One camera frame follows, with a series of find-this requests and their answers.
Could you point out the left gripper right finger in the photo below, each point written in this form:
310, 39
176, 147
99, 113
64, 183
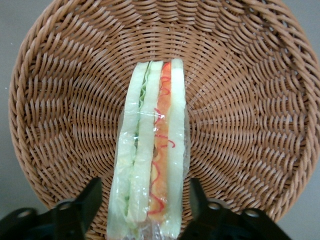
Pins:
225, 225

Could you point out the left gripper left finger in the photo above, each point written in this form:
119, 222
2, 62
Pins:
62, 222

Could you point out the triangle sandwich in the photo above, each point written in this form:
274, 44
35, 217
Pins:
145, 150

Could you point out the brown round wicker basket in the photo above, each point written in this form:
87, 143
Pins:
237, 112

